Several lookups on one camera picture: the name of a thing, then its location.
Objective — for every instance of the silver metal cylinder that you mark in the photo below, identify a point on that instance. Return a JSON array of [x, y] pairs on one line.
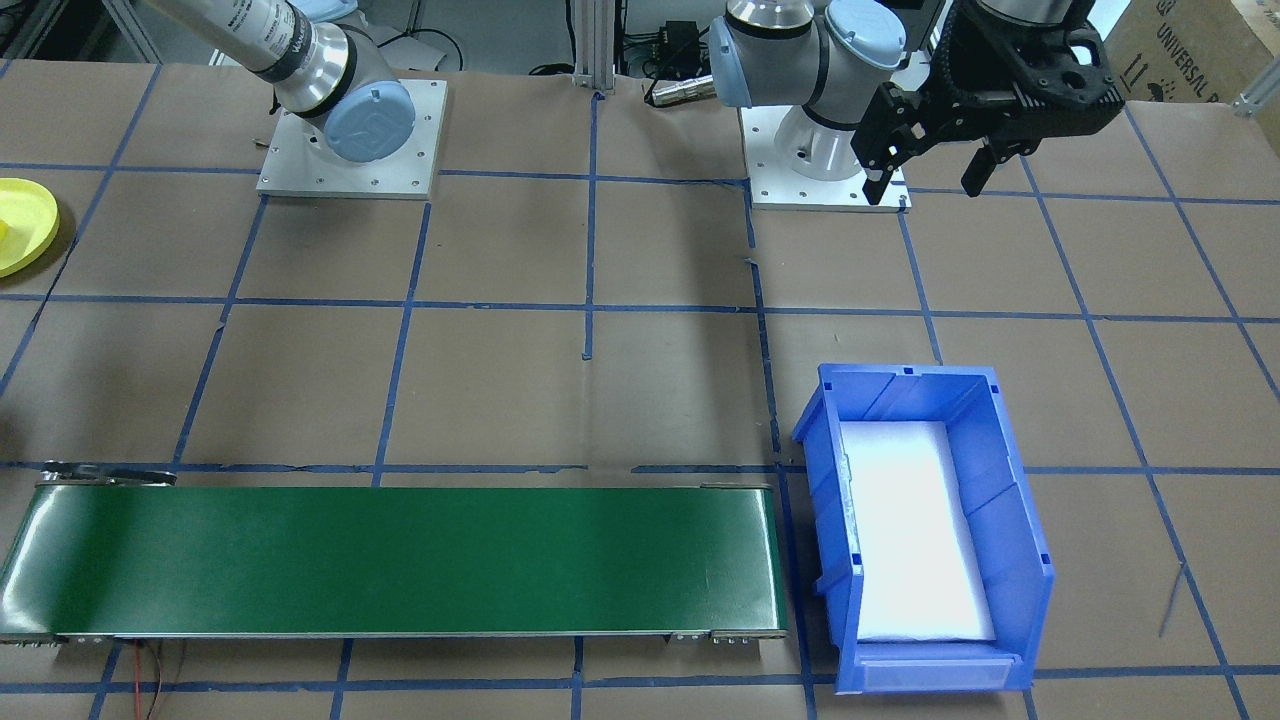
[[680, 92]]

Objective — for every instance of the black power adapter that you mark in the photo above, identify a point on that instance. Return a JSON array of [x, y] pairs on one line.
[[680, 35]]

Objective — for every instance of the blue plastic storage bin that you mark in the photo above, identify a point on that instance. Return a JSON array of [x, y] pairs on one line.
[[1010, 540]]

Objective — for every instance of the white square base plate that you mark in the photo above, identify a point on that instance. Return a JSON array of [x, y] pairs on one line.
[[420, 170], [770, 195]]

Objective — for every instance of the yellow plate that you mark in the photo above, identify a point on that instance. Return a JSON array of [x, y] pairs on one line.
[[30, 220]]

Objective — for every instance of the white foam pad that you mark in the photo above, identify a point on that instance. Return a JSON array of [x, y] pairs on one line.
[[910, 530]]

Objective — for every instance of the brown cardboard box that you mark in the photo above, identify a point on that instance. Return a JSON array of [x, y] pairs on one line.
[[1200, 40]]

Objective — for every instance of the green conveyor belt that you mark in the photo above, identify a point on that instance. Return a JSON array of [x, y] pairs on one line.
[[400, 560]]

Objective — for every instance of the aluminium extrusion bar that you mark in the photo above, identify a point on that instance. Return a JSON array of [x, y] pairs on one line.
[[1260, 100]]

